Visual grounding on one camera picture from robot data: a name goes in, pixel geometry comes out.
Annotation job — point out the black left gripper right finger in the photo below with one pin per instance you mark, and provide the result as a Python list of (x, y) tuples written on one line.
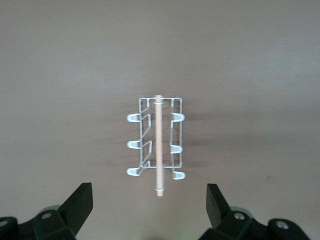
[(225, 220)]

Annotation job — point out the brown table cover sheet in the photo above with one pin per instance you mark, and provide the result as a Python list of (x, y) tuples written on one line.
[(160, 50)]

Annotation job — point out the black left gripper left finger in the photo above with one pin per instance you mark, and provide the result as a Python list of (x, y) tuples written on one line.
[(75, 212)]

